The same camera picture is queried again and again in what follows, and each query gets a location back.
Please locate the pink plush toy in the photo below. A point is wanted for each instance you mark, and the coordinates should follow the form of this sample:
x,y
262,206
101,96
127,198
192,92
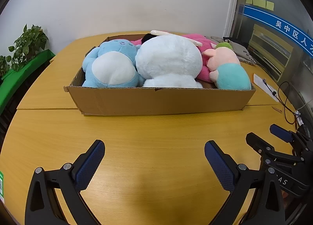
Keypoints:
x,y
195,37

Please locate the white paper sheet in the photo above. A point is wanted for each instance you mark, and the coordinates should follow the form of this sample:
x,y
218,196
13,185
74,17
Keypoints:
x,y
262,87

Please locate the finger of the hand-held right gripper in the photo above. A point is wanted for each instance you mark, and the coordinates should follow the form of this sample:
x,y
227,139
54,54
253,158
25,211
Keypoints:
x,y
281,132
256,142

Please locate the green table cloth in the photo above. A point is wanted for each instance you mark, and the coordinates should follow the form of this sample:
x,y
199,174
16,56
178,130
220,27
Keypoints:
x,y
22,78

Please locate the small green potted plant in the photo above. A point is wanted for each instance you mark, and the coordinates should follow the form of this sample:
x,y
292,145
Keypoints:
x,y
3,65

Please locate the blue banner strip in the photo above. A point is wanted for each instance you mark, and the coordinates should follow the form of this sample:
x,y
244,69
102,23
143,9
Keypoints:
x,y
276,23

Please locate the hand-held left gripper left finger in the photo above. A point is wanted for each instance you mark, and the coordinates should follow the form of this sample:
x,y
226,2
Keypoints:
x,y
88,166

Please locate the white panda plush toy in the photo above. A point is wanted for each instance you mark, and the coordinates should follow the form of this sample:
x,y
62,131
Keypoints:
x,y
168,58

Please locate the pink and teal pig plush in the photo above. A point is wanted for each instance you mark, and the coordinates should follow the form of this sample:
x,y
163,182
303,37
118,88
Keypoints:
x,y
229,76

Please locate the grey printed cloth bag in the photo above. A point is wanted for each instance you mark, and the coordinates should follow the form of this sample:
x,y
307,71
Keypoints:
x,y
240,54

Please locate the brown cardboard box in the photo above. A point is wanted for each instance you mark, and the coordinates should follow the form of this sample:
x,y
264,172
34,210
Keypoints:
x,y
159,100

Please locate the green sticker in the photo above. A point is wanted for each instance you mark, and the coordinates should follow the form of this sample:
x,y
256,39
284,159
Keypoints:
x,y
2,186

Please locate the light blue plush toy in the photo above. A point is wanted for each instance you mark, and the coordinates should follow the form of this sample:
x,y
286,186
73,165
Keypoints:
x,y
110,68

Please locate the black cloth bag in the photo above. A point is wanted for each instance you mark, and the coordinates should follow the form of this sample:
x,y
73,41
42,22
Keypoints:
x,y
232,40

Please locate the large green potted plant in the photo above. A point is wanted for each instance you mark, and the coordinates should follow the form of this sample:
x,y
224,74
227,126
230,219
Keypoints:
x,y
28,44

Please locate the beige shelf unit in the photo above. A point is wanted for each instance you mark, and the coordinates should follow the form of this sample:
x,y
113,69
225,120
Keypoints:
x,y
269,49

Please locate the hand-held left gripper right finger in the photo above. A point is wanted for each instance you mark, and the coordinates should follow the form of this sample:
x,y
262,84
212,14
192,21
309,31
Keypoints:
x,y
220,166

